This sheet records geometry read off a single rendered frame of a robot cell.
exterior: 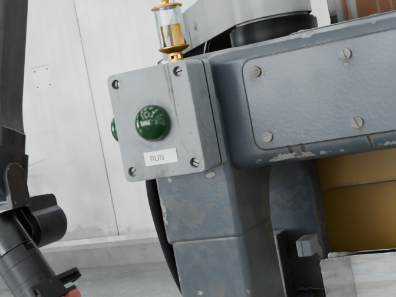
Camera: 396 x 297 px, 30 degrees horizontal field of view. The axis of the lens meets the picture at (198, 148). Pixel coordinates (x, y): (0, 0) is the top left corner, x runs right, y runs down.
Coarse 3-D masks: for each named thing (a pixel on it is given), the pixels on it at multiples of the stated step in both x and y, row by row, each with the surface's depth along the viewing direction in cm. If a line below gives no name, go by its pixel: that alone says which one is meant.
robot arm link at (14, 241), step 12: (0, 216) 92; (12, 216) 93; (24, 216) 96; (0, 228) 91; (12, 228) 92; (24, 228) 94; (0, 240) 91; (12, 240) 91; (24, 240) 92; (0, 252) 91
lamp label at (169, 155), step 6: (162, 150) 59; (168, 150) 59; (174, 150) 59; (144, 156) 60; (150, 156) 60; (156, 156) 60; (162, 156) 60; (168, 156) 59; (174, 156) 59; (150, 162) 60; (156, 162) 60; (162, 162) 60; (168, 162) 59
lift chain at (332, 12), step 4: (328, 0) 112; (332, 0) 112; (328, 4) 112; (332, 4) 112; (328, 8) 113; (332, 8) 112; (332, 12) 112; (332, 16) 113; (336, 16) 112; (332, 20) 112; (336, 20) 112
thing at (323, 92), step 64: (256, 64) 60; (320, 64) 58; (384, 64) 56; (256, 128) 61; (320, 128) 59; (384, 128) 57; (192, 192) 64; (256, 192) 67; (320, 192) 84; (192, 256) 65; (256, 256) 65; (320, 256) 82
